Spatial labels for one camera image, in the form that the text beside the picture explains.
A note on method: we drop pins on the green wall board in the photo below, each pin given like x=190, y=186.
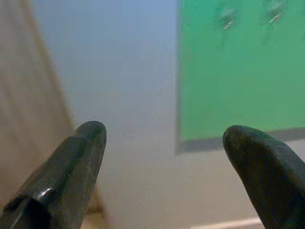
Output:
x=238, y=83

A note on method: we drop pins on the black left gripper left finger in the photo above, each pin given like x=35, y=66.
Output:
x=66, y=171

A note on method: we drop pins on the pale door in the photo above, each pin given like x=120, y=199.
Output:
x=19, y=83

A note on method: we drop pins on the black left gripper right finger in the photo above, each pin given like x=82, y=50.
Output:
x=267, y=171

